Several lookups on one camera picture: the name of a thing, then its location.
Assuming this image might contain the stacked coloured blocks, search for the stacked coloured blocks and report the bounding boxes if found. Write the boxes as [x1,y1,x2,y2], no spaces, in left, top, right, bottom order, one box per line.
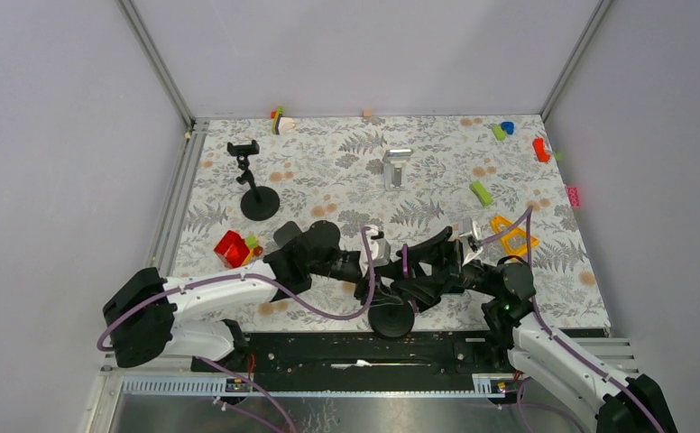
[271,106,297,135]

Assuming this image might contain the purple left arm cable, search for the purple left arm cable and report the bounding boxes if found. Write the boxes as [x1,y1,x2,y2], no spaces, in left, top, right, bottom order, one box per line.
[96,226,379,433]

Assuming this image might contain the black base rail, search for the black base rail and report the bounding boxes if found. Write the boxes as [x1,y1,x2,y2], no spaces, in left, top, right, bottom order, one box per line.
[218,331,523,394]

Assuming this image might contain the lime green block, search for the lime green block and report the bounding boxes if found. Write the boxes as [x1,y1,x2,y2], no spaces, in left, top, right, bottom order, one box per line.
[491,124,506,141]

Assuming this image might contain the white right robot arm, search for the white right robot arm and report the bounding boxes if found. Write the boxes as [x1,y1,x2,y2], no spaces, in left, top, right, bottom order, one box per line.
[393,227,677,432]

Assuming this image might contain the floral patterned mat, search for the floral patterned mat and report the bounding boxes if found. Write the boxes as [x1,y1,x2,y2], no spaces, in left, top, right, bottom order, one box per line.
[170,115,610,328]

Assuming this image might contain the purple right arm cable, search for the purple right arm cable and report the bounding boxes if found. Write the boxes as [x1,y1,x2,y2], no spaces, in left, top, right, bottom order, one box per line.
[475,207,668,433]

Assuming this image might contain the red curved block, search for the red curved block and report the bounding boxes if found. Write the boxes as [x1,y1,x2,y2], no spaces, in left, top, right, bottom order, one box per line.
[532,137,551,163]

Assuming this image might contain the pink lego brick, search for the pink lego brick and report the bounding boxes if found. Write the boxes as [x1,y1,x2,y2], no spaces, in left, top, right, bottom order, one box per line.
[566,186,582,208]

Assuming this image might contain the green toy block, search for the green toy block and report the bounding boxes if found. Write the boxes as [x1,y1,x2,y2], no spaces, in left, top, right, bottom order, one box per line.
[470,180,493,207]

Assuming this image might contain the yellow triangular plastic frame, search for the yellow triangular plastic frame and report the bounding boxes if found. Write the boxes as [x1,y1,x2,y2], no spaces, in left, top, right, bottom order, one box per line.
[490,216,529,258]

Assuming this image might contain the purple-edged smartphone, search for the purple-edged smartphone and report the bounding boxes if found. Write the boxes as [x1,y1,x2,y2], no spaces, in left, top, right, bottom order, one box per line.
[401,244,411,279]

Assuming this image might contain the black round-base phone stand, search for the black round-base phone stand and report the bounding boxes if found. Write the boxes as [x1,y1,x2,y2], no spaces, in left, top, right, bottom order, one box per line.
[226,140,281,221]

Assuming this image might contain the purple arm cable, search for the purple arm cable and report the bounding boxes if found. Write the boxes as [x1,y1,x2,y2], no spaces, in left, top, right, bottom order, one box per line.
[96,226,379,433]
[475,207,668,433]

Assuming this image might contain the silver metal phone stand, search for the silver metal phone stand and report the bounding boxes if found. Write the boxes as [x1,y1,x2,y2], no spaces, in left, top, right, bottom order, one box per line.
[382,148,413,190]

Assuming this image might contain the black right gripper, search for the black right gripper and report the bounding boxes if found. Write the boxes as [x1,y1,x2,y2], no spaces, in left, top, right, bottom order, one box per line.
[393,226,500,305]

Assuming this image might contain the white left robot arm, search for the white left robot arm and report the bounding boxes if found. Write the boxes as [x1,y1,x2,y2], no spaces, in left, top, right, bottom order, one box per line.
[97,220,391,371]

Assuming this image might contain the red toy car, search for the red toy car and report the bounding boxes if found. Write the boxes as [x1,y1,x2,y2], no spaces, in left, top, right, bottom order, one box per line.
[213,230,264,269]

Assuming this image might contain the blue heart block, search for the blue heart block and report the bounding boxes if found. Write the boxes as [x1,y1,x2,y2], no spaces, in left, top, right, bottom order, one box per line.
[500,121,515,135]

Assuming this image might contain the black phone stand with phone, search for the black phone stand with phone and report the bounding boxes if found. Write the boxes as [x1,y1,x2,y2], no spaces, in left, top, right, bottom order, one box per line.
[367,281,428,340]

